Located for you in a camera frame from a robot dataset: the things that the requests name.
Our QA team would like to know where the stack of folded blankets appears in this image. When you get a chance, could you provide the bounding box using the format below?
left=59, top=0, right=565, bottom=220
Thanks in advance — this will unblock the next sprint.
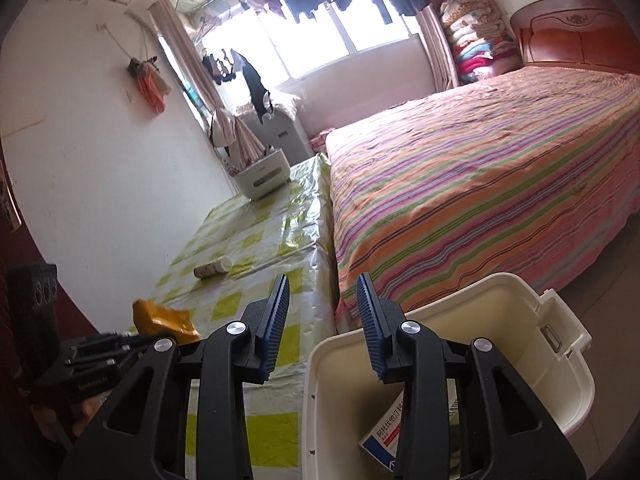
left=440, top=0, right=523, bottom=86

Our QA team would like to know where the striped curtain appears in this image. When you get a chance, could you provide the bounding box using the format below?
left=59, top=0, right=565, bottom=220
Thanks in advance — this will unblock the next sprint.
left=417, top=7, right=458, bottom=93

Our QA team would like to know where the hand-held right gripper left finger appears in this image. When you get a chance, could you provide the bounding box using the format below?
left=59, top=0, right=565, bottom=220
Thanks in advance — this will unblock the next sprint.
left=60, top=274, right=291, bottom=480

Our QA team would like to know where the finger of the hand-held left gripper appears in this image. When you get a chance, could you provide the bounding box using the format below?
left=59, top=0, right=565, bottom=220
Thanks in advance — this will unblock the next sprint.
left=75, top=331, right=153, bottom=353
left=65, top=350, right=143, bottom=373

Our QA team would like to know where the white desktop organizer box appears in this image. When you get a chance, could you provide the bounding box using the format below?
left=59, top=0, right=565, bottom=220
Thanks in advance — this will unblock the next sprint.
left=232, top=147, right=292, bottom=201

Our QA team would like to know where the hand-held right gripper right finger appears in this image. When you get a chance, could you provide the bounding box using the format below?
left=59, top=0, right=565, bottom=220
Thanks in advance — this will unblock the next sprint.
left=356, top=272, right=586, bottom=480

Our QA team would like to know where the white air cooler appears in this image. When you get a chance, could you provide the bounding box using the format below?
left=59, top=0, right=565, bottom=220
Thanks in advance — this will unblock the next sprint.
left=235, top=105, right=311, bottom=161

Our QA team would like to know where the pink curtain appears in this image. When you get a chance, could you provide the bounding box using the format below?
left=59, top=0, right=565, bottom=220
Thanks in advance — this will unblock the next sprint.
left=150, top=0, right=266, bottom=166

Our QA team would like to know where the small bottle with white cap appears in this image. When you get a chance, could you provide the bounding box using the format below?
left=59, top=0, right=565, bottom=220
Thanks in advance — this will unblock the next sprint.
left=193, top=256, right=233, bottom=279

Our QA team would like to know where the wooden headboard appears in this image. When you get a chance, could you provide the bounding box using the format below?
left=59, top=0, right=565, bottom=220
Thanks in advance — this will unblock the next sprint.
left=510, top=0, right=640, bottom=73

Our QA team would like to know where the white plastic bin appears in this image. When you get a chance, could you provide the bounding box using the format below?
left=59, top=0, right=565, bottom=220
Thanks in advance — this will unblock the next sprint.
left=305, top=272, right=596, bottom=480

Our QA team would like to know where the orange hanging cloth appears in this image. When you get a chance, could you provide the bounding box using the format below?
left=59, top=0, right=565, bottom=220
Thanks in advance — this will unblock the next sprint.
left=127, top=57, right=173, bottom=115

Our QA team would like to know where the white and blue medicine box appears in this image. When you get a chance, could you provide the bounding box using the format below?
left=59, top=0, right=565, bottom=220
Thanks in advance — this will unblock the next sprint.
left=357, top=390, right=406, bottom=473

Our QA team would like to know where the black hanging garment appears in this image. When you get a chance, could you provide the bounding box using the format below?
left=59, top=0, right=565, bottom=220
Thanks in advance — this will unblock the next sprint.
left=241, top=52, right=276, bottom=126

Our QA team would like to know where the window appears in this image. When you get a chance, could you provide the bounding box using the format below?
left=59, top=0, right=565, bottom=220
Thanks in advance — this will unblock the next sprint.
left=200, top=0, right=426, bottom=83

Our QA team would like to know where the small hanging laundry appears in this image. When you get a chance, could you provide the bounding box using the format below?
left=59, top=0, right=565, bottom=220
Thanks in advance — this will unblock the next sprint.
left=200, top=47, right=246, bottom=86

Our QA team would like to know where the bed with striped sheet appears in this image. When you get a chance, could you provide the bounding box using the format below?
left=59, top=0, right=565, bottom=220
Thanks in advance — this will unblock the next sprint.
left=325, top=67, right=640, bottom=331

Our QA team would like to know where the yellow checkered plastic tablecloth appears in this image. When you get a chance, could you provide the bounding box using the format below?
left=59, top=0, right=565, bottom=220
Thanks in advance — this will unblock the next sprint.
left=125, top=155, right=341, bottom=480

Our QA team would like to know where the orange plastic bag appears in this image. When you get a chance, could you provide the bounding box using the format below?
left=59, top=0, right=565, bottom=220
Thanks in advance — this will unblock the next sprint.
left=131, top=299, right=202, bottom=345

